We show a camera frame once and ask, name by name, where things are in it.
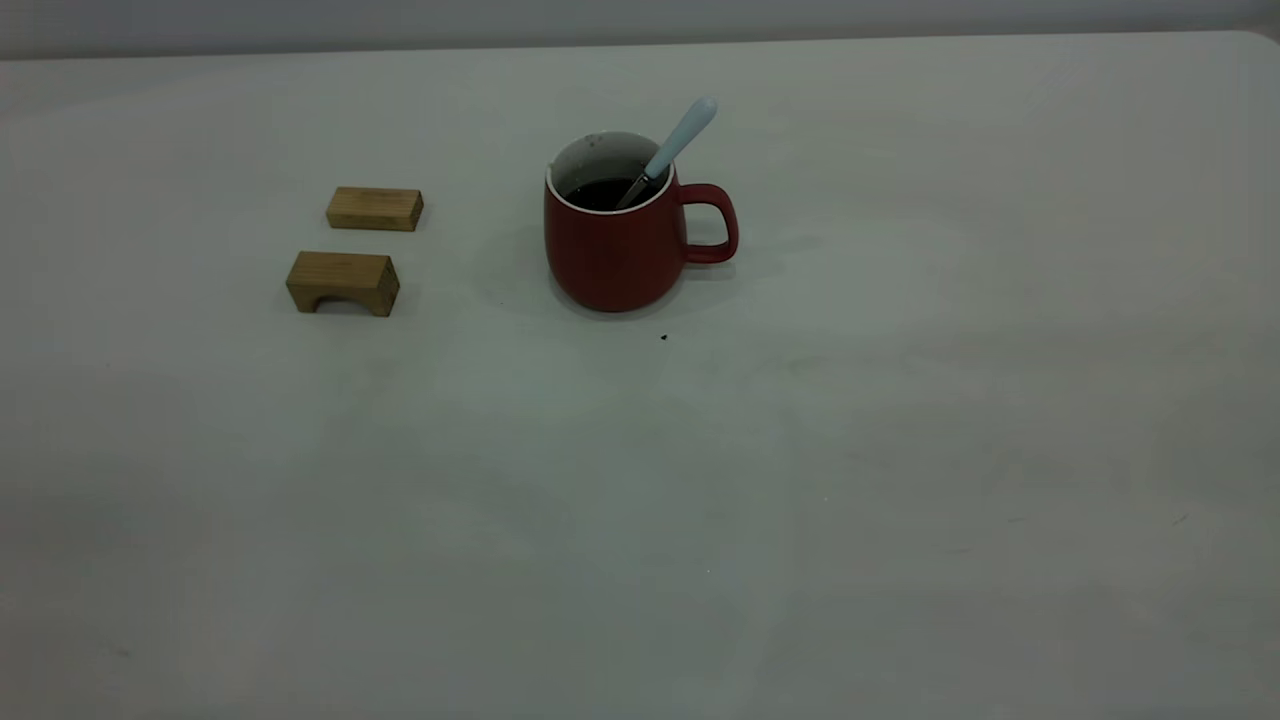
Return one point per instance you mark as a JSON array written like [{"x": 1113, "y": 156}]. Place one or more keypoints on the red ceramic mug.
[{"x": 615, "y": 255}]

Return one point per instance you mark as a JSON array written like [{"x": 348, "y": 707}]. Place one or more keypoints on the dark coffee liquid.
[{"x": 595, "y": 194}]

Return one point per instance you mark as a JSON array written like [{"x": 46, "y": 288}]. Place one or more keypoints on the flat rectangular wooden block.
[{"x": 375, "y": 209}]

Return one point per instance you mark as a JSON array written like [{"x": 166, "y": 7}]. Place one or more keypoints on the arched wooden block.
[{"x": 345, "y": 272}]

